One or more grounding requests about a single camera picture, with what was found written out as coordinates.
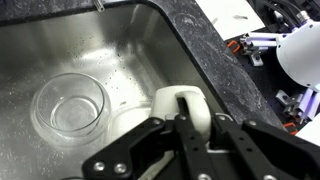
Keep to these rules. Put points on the clear glass bowl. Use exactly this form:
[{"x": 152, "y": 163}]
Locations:
[{"x": 70, "y": 110}]

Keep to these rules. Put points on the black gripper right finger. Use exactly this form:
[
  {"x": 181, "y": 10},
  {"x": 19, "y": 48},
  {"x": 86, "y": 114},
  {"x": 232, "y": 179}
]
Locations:
[{"x": 273, "y": 153}]

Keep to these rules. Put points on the beige cup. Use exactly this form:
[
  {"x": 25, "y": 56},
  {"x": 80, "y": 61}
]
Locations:
[{"x": 166, "y": 100}]

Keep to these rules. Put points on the clear thin straw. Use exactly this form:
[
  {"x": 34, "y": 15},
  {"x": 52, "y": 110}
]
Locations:
[{"x": 98, "y": 5}]

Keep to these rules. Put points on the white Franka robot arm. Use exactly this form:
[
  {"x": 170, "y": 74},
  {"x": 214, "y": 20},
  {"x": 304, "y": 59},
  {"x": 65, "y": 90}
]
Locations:
[{"x": 300, "y": 53}]

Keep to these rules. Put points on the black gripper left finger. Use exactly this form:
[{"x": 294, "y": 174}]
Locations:
[{"x": 140, "y": 150}]

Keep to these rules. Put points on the white paper booklet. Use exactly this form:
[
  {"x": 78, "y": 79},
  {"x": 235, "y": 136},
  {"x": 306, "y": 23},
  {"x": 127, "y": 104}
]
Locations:
[{"x": 230, "y": 16}]

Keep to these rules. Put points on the stainless steel sink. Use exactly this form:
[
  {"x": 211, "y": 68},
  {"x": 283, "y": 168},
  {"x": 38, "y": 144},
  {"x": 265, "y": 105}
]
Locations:
[{"x": 66, "y": 43}]

